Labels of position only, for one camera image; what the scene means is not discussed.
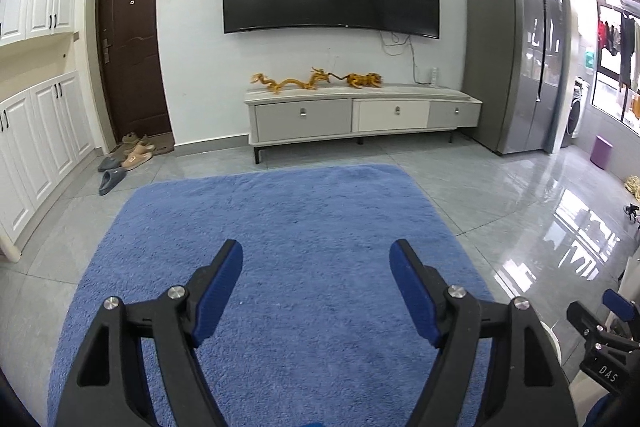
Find dark brown wooden door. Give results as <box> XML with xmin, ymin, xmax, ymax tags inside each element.
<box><xmin>95</xmin><ymin>0</ymin><xmax>175</xmax><ymax>155</ymax></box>

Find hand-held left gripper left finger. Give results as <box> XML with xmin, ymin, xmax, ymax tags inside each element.
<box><xmin>54</xmin><ymin>238</ymin><xmax>244</xmax><ymax>427</ymax></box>

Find front-loading washing machine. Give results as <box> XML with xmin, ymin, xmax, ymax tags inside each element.
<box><xmin>562</xmin><ymin>77</ymin><xmax>593</xmax><ymax>150</ymax></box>

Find thin television cables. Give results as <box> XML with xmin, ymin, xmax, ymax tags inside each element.
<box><xmin>378</xmin><ymin>31</ymin><xmax>426</xmax><ymax>85</ymax></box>

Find purple stool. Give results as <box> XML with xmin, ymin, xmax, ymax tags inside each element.
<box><xmin>590</xmin><ymin>135</ymin><xmax>613</xmax><ymax>170</ymax></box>

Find row of hanging clothes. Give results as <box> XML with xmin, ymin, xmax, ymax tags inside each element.
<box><xmin>597</xmin><ymin>4</ymin><xmax>640</xmax><ymax>128</ymax></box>

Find beige bench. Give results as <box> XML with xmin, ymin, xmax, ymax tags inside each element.
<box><xmin>616</xmin><ymin>244</ymin><xmax>640</xmax><ymax>288</ymax></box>

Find brown doormat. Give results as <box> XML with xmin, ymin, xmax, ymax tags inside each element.
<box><xmin>110</xmin><ymin>132</ymin><xmax>176</xmax><ymax>156</ymax></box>

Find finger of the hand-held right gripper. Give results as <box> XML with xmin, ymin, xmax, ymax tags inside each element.
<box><xmin>601</xmin><ymin>289</ymin><xmax>640</xmax><ymax>343</ymax></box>
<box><xmin>566</xmin><ymin>300</ymin><xmax>611</xmax><ymax>350</ymax></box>

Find tan slipper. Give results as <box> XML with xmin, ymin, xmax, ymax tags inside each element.
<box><xmin>122</xmin><ymin>133</ymin><xmax>151</xmax><ymax>152</ymax></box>
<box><xmin>121</xmin><ymin>151</ymin><xmax>155</xmax><ymax>171</ymax></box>

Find long golden dragon figurine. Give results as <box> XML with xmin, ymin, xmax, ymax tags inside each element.
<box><xmin>250</xmin><ymin>67</ymin><xmax>335</xmax><ymax>96</ymax></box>

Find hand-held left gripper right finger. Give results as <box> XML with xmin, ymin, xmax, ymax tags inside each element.
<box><xmin>389</xmin><ymin>238</ymin><xmax>576</xmax><ymax>427</ymax></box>

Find white lower cabinet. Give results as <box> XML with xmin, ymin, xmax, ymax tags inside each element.
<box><xmin>0</xmin><ymin>69</ymin><xmax>96</xmax><ymax>263</ymax></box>

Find grey double-door refrigerator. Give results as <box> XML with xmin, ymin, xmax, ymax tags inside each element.
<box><xmin>464</xmin><ymin>0</ymin><xmax>568</xmax><ymax>156</ymax></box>

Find white grey television cabinet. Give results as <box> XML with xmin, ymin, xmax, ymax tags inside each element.
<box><xmin>243</xmin><ymin>83</ymin><xmax>484</xmax><ymax>165</ymax></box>

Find white round bin black liner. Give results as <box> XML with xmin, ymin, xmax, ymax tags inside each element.
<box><xmin>542</xmin><ymin>322</ymin><xmax>565</xmax><ymax>365</ymax></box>

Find blue fluffy blanket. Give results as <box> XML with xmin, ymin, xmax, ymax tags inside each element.
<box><xmin>47</xmin><ymin>164</ymin><xmax>501</xmax><ymax>427</ymax></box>

